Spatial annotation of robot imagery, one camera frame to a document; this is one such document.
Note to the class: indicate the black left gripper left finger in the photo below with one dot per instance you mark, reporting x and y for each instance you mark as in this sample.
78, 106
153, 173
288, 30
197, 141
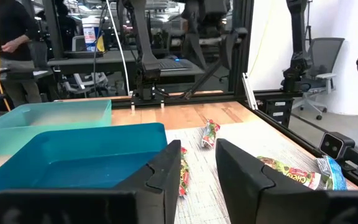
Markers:
73, 208

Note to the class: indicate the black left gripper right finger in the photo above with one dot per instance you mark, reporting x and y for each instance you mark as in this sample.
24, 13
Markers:
291, 208

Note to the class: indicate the red green Chewy bar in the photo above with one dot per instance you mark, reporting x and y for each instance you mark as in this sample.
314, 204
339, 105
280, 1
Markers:
210, 133
184, 171
291, 172

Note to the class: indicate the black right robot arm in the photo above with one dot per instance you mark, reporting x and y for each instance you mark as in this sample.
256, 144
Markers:
148, 62

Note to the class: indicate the blue granola bar silver end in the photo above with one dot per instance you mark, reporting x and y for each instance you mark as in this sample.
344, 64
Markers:
334, 174

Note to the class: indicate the blue plastic bin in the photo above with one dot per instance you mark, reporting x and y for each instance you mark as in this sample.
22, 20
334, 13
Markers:
89, 158

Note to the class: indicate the grey woven table mat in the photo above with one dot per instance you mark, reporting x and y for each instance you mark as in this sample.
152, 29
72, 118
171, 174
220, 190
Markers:
204, 174

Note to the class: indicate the teal translucent plastic bin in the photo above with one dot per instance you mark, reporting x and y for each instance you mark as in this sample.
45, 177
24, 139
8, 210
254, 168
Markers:
57, 115

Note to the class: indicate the black labelled control box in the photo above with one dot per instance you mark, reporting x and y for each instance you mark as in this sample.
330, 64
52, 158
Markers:
277, 112

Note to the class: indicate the white office chair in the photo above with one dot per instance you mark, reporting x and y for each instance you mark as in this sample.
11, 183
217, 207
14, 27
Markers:
85, 82

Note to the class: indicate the dark grey desk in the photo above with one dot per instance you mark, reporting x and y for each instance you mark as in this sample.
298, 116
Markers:
104, 62

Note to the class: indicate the grey mesh office chair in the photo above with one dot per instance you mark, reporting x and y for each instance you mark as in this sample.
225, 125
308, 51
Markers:
322, 59

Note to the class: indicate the white barrel blue label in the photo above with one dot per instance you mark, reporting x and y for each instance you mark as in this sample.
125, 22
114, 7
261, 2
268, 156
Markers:
92, 35

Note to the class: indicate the laptop computer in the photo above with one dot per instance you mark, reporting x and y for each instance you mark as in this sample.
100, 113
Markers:
174, 64

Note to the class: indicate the black table-level camera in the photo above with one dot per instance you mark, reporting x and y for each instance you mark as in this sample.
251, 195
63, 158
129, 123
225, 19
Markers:
336, 146

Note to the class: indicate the silver frame bracket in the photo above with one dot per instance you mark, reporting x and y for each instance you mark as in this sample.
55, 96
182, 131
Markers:
250, 91

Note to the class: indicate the black aluminium table frame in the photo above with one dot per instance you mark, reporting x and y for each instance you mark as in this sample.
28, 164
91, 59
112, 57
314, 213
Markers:
241, 46

